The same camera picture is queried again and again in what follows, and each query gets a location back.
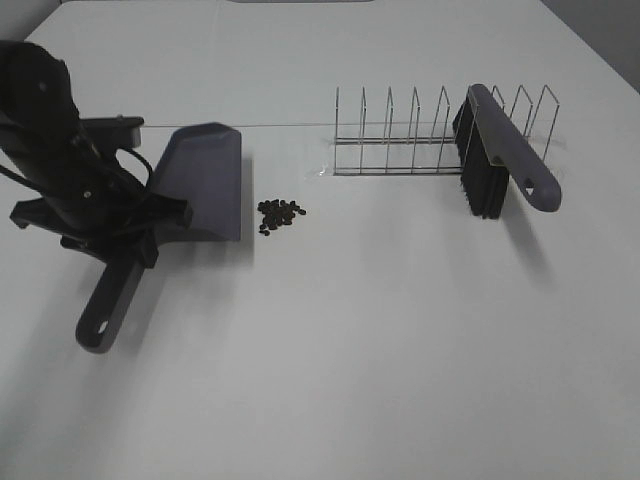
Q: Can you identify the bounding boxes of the purple dustpan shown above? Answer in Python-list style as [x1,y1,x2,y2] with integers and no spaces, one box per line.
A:
[75,122,242,354]

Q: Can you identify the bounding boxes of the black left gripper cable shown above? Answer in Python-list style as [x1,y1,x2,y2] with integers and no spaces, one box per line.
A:
[0,147,156,211]

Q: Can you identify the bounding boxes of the metal wire rack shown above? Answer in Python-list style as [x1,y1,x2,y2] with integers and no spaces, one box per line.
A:
[325,85,561,177]

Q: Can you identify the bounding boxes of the purple hand brush black bristles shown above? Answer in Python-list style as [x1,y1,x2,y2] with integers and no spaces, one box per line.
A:
[452,83,562,219]

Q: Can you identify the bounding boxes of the pile of coffee beans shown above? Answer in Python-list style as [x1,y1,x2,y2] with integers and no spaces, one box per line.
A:
[257,199,307,236]

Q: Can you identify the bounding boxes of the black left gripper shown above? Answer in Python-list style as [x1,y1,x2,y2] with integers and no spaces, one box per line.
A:
[9,121,165,263]

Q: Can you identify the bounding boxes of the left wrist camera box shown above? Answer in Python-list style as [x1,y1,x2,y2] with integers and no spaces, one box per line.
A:
[81,115,144,149]

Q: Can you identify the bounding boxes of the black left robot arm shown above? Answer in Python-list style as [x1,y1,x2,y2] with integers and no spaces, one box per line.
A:
[1,40,192,269]

